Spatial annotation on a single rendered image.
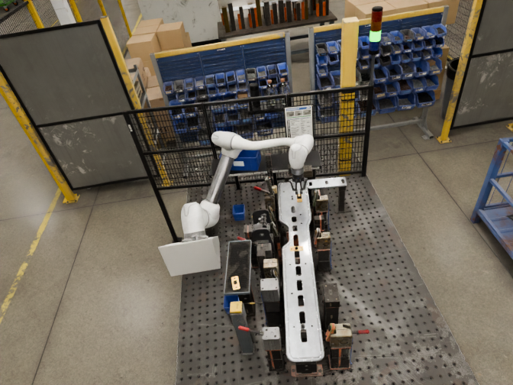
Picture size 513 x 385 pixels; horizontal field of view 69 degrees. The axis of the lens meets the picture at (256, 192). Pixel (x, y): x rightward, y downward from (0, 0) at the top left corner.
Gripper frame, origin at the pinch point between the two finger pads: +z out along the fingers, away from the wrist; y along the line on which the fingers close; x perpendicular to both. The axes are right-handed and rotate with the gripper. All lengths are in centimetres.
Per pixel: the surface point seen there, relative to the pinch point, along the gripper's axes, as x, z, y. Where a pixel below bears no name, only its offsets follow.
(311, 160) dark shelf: -41.2, 1.6, -12.4
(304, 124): -55, -23, -9
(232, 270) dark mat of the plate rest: 72, -11, 42
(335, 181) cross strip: -15.9, 4.6, -28.2
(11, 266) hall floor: -38, 105, 304
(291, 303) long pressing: 86, 4, 10
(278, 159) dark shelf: -46.2, 1.7, 13.9
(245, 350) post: 99, 30, 39
